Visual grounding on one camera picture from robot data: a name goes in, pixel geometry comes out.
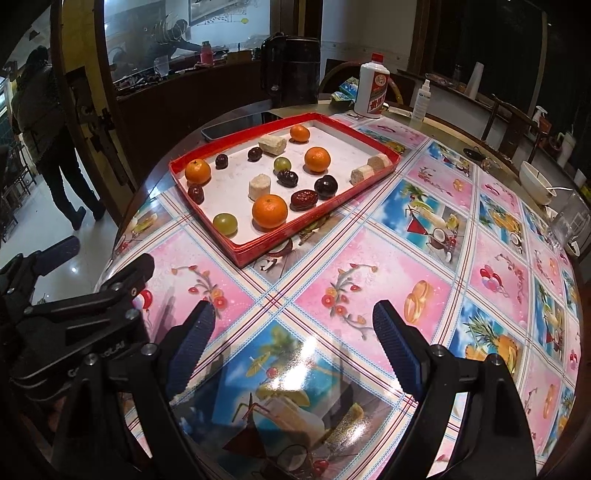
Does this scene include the black smartphone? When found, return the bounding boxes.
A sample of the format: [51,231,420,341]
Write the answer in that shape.
[201,111,280,142]

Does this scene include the small white spray bottle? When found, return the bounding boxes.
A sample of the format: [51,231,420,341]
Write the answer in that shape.
[411,79,431,122]

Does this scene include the colourful fruit print tablecloth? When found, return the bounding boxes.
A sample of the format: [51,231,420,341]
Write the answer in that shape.
[105,116,582,479]

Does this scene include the large orange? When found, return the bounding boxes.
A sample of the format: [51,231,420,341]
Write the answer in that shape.
[252,194,288,230]

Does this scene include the white liquor bottle red label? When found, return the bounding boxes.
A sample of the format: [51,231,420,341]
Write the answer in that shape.
[353,52,390,118]

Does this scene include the clear glass mug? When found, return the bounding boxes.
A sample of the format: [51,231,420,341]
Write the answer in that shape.
[549,191,590,248]

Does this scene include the tiny orange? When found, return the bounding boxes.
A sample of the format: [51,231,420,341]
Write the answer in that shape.
[290,124,311,143]

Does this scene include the dark date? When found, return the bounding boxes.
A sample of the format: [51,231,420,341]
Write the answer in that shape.
[215,154,228,170]
[247,147,263,162]
[276,170,298,188]

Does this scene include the black chair at left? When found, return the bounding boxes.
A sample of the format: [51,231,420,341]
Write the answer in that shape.
[260,32,321,108]

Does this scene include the white ceramic bowl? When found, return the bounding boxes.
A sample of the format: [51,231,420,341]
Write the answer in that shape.
[519,161,556,206]

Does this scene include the round white cake piece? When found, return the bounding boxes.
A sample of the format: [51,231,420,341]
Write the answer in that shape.
[249,174,271,201]

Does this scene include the green grape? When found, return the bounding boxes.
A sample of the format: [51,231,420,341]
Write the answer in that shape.
[212,213,238,238]
[273,156,291,174]

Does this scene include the red rimmed white tray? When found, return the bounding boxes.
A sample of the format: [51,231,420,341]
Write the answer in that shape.
[168,112,401,267]

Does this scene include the small orange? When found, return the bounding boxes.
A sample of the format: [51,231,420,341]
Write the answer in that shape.
[184,158,211,186]

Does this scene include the person in dark clothes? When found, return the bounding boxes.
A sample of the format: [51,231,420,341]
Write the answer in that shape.
[11,46,105,231]

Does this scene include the red date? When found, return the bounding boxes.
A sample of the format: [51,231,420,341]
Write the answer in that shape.
[290,189,318,212]
[187,184,204,205]

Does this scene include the small white cake piece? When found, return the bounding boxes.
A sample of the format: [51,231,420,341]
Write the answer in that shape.
[367,153,393,172]

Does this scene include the dark purple plum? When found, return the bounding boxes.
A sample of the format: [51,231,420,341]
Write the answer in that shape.
[314,175,339,200]

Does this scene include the wooden chair at right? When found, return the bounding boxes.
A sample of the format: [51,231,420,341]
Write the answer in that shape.
[481,95,539,161]

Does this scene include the long white cake piece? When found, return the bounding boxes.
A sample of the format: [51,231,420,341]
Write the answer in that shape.
[349,164,375,185]

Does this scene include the square white cake piece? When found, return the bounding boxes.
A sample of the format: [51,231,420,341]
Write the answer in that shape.
[259,134,287,156]

